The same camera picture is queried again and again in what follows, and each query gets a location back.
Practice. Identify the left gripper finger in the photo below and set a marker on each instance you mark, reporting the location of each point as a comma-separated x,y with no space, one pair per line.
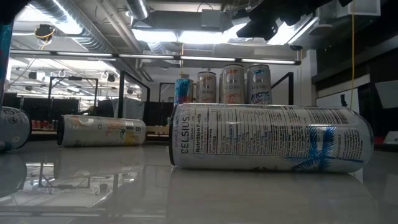
9,9

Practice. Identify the silver blue Red Bull can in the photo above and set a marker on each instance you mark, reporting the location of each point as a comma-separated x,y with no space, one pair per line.
183,91
4,62

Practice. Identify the white Celsius can blue band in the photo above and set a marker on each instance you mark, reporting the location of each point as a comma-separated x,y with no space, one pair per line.
259,84

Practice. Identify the white Celsius can pineapple print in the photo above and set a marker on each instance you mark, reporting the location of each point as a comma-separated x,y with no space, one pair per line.
232,84

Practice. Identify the white slim beverage can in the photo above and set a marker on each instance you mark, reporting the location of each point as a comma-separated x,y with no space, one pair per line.
101,130
206,87

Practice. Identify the white Celsius can palm print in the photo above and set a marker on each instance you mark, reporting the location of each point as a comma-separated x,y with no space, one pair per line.
264,137

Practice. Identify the white tube light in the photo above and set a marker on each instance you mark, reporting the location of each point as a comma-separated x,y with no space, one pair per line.
267,61

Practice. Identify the grey metal rack beams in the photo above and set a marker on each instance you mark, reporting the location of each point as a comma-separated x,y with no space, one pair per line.
25,53

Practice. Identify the grey ceiling box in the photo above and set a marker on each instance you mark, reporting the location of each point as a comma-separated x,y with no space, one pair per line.
211,18

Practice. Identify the white ceiling box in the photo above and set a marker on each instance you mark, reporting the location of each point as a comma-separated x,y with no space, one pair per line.
357,7

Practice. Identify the tall silver Red Bull can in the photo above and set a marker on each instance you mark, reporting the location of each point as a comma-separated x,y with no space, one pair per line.
12,127

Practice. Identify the person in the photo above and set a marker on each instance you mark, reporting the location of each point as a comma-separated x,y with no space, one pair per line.
91,109

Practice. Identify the white paper sheet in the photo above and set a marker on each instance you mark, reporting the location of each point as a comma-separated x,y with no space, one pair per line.
387,93

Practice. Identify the grey fabric cover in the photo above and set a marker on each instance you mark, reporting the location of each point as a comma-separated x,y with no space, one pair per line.
133,109

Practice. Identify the red strip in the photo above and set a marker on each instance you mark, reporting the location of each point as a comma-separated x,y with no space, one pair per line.
377,140

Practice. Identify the small white box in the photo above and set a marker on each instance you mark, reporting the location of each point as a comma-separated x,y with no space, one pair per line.
391,137

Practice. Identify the silver ceiling duct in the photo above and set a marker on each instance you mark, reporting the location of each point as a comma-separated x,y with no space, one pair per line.
77,34
138,7

